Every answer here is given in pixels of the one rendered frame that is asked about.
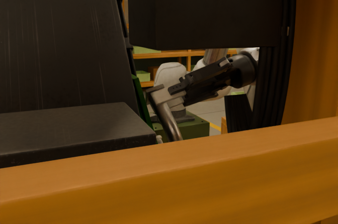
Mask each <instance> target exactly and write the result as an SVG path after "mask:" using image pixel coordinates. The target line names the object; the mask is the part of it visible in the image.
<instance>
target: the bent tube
mask: <svg viewBox="0 0 338 224"><path fill-rule="evenodd" d="M163 88H164V85H163V84H160V85H158V86H155V87H152V88H149V89H146V90H145V101H146V105H149V104H150V102H151V105H152V107H153V109H154V111H155V113H156V115H157V117H158V119H159V121H160V123H161V125H162V128H163V130H164V132H165V135H166V137H167V140H168V142H175V141H182V140H183V138H182V135H181V132H180V129H179V127H178V125H177V122H176V120H175V118H174V116H173V114H172V112H171V110H170V108H169V106H168V104H167V103H166V102H165V103H163V104H160V105H157V106H156V105H155V103H154V101H153V99H152V97H151V95H150V93H152V92H155V91H157V90H160V89H163Z"/></svg>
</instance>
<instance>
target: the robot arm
mask: <svg viewBox="0 0 338 224"><path fill-rule="evenodd" d="M227 51H228V48H227V49H206V50H205V54H204V58H203V59H201V60H199V61H198V62H197V64H196V66H195V67H194V69H193V71H186V68H185V66H184V65H182V64H180V63H178V62H170V63H164V64H162V65H161V66H160V67H159V68H158V70H157V72H156V75H155V79H154V87H155V86H158V85H160V84H163V85H164V88H163V89H160V90H157V91H155V92H152V93H150V95H151V97H152V99H153V101H154V103H155V105H156V106H157V105H160V104H163V103H165V102H166V103H167V104H168V106H169V108H170V110H171V112H172V114H173V116H174V118H175V120H176V122H177V124H178V123H183V122H188V121H194V120H195V117H193V116H190V115H188V114H186V107H187V106H189V105H192V104H195V103H198V102H206V101H213V100H217V99H220V98H223V97H224V96H226V95H227V94H229V92H230V90H231V88H232V87H234V88H237V89H239V88H242V87H243V89H244V94H246V95H247V98H248V101H249V104H250V107H251V110H252V109H253V104H254V97H255V88H256V79H257V70H258V59H259V47H258V48H236V51H237V55H235V56H232V57H229V58H226V55H227ZM150 105H151V102H150ZM151 107H152V105H151ZM152 109H153V107H152ZM153 111H154V109H153ZM149 115H150V118H151V121H152V122H157V123H159V124H161V123H160V121H159V119H158V117H157V115H156V113H155V111H154V113H151V114H149Z"/></svg>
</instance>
